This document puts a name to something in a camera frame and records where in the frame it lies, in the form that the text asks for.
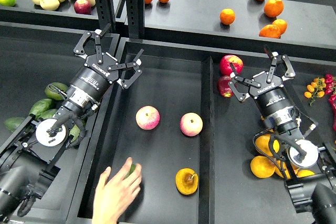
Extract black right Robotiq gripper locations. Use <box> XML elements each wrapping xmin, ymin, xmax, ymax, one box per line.
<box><xmin>228</xmin><ymin>45</ymin><xmax>300</xmax><ymax>127</ymax></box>

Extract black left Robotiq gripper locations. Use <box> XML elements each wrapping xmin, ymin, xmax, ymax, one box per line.
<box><xmin>69</xmin><ymin>24</ymin><xmax>144</xmax><ymax>102</ymax></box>

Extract green avocado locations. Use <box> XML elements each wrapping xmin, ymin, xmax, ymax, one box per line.
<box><xmin>45</xmin><ymin>82</ymin><xmax>69</xmax><ymax>101</ymax></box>
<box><xmin>28</xmin><ymin>98</ymin><xmax>57</xmax><ymax>119</ymax></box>
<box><xmin>124</xmin><ymin>164</ymin><xmax>136</xmax><ymax>179</ymax></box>

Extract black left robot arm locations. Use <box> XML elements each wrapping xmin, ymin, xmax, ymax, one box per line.
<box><xmin>1</xmin><ymin>24</ymin><xmax>142</xmax><ymax>223</ymax></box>

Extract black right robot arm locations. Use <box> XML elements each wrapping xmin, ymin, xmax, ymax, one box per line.
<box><xmin>228</xmin><ymin>46</ymin><xmax>335</xmax><ymax>223</ymax></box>

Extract yellow pear upper pile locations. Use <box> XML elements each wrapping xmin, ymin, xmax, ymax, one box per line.
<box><xmin>255</xmin><ymin>134</ymin><xmax>280</xmax><ymax>156</ymax></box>

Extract green avocado top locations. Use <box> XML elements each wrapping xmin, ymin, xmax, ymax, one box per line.
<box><xmin>45</xmin><ymin>82</ymin><xmax>69</xmax><ymax>101</ymax></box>

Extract bare human hand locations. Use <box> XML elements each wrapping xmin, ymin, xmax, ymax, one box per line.
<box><xmin>92</xmin><ymin>157</ymin><xmax>142</xmax><ymax>223</ymax></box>

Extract bright red apple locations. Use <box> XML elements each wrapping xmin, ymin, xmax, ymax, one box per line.
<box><xmin>219</xmin><ymin>55</ymin><xmax>244</xmax><ymax>76</ymax></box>

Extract dark red apple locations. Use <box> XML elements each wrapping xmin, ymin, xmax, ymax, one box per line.
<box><xmin>217</xmin><ymin>76</ymin><xmax>233</xmax><ymax>98</ymax></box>

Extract orange on shelf front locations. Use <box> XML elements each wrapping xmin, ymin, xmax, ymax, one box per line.
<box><xmin>259</xmin><ymin>24</ymin><xmax>281</xmax><ymax>38</ymax></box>

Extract red apple on shelf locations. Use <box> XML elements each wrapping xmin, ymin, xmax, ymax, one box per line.
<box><xmin>74</xmin><ymin>0</ymin><xmax>91</xmax><ymax>15</ymax></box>

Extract orange on shelf right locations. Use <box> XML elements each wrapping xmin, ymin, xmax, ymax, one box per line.
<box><xmin>272</xmin><ymin>19</ymin><xmax>288</xmax><ymax>34</ymax></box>

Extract orange cherry tomato bunch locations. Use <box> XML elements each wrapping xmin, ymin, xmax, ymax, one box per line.
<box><xmin>304</xmin><ymin>77</ymin><xmax>326</xmax><ymax>106</ymax></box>

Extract orange on shelf middle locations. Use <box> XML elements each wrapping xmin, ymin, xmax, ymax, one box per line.
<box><xmin>219</xmin><ymin>8</ymin><xmax>236</xmax><ymax>25</ymax></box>

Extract red chili peppers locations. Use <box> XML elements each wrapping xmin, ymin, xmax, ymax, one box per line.
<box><xmin>325</xmin><ymin>74</ymin><xmax>336</xmax><ymax>131</ymax></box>

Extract large orange on shelf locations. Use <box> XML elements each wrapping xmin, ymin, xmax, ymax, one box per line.
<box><xmin>264</xmin><ymin>0</ymin><xmax>284</xmax><ymax>18</ymax></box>

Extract pink apple left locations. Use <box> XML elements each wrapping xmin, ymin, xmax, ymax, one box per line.
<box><xmin>135</xmin><ymin>105</ymin><xmax>160</xmax><ymax>130</ymax></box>

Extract pink apple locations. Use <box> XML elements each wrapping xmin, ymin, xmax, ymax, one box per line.
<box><xmin>180</xmin><ymin>112</ymin><xmax>203</xmax><ymax>137</ymax></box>
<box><xmin>135</xmin><ymin>105</ymin><xmax>160</xmax><ymax>130</ymax></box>

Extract black left tray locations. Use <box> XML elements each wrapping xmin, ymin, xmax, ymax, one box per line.
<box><xmin>1</xmin><ymin>22</ymin><xmax>114</xmax><ymax>223</ymax></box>

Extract black tray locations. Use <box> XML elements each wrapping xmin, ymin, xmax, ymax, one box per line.
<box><xmin>66</xmin><ymin>37</ymin><xmax>336</xmax><ymax>224</ymax></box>
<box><xmin>1</xmin><ymin>22</ymin><xmax>114</xmax><ymax>223</ymax></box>

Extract pink apple right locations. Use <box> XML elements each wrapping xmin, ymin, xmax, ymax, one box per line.
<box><xmin>180</xmin><ymin>112</ymin><xmax>203</xmax><ymax>137</ymax></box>

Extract black centre tray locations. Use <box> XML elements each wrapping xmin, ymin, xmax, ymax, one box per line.
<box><xmin>66</xmin><ymin>37</ymin><xmax>336</xmax><ymax>224</ymax></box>

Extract black shelf post right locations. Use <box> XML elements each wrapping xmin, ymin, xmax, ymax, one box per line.
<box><xmin>125</xmin><ymin>0</ymin><xmax>145</xmax><ymax>39</ymax></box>

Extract black shelf post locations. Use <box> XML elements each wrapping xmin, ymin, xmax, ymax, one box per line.
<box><xmin>96</xmin><ymin>0</ymin><xmax>116</xmax><ymax>33</ymax></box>
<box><xmin>125</xmin><ymin>0</ymin><xmax>145</xmax><ymax>39</ymax></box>

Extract black shelf post left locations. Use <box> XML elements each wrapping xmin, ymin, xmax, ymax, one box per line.
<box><xmin>96</xmin><ymin>0</ymin><xmax>116</xmax><ymax>33</ymax></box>

